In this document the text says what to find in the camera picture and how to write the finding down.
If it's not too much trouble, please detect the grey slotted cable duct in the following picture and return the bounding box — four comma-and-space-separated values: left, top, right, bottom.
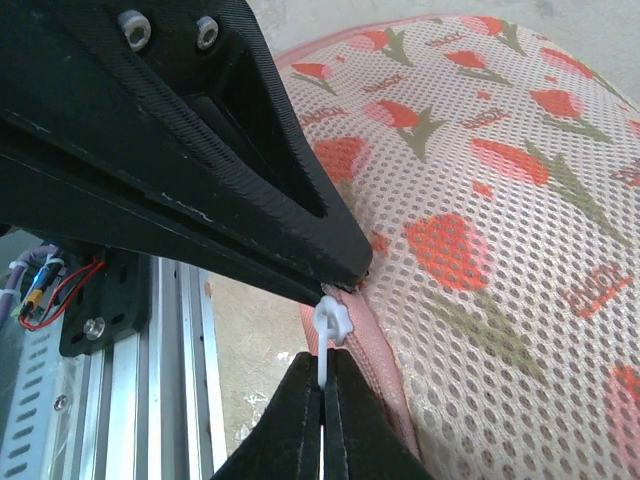
1, 325, 61, 479

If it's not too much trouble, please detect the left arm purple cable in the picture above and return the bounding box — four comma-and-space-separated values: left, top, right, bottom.
0, 242, 64, 331

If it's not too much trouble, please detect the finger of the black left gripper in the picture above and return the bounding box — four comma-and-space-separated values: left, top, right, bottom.
1, 1, 372, 290
1, 112, 330, 305

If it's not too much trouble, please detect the floral mesh laundry bag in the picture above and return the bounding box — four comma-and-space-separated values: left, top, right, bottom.
278, 16, 639, 479

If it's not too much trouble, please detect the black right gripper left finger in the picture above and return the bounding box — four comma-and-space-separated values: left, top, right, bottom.
214, 352, 322, 480

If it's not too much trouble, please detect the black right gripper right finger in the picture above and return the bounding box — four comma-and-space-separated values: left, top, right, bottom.
324, 349, 430, 480

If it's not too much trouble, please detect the white zipper pull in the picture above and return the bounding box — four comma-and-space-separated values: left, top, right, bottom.
312, 295, 353, 390

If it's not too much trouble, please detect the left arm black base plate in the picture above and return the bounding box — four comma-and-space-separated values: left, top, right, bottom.
59, 250, 152, 357

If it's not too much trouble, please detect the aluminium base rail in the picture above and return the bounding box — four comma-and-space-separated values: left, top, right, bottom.
64, 258, 227, 479

